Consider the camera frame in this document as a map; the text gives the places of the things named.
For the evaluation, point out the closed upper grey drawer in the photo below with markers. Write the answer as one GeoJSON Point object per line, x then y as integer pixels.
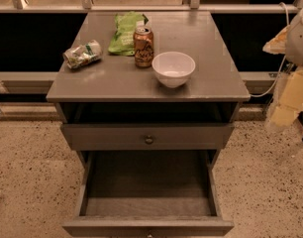
{"type": "Point", "coordinates": [106, 137]}

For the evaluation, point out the orange soda can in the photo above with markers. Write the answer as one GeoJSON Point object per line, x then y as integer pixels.
{"type": "Point", "coordinates": [143, 46]}

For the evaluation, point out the open grey drawer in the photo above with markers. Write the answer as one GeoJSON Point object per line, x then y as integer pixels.
{"type": "Point", "coordinates": [148, 194]}

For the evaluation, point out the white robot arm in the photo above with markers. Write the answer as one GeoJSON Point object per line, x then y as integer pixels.
{"type": "Point", "coordinates": [294, 45]}

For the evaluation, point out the round brass drawer knob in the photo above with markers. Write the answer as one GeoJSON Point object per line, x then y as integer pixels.
{"type": "Point", "coordinates": [149, 139]}

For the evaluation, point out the grey wooden drawer cabinet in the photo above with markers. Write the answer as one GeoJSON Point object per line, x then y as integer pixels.
{"type": "Point", "coordinates": [115, 91]}

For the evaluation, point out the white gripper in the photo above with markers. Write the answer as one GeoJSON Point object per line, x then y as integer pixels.
{"type": "Point", "coordinates": [299, 40]}

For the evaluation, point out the white ceramic bowl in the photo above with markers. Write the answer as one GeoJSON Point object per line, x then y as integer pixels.
{"type": "Point", "coordinates": [173, 69]}

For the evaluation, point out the crushed green white can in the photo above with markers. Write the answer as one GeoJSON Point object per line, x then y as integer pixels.
{"type": "Point", "coordinates": [81, 55]}

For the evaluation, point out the green chip bag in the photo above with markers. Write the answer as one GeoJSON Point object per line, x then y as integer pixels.
{"type": "Point", "coordinates": [122, 43]}

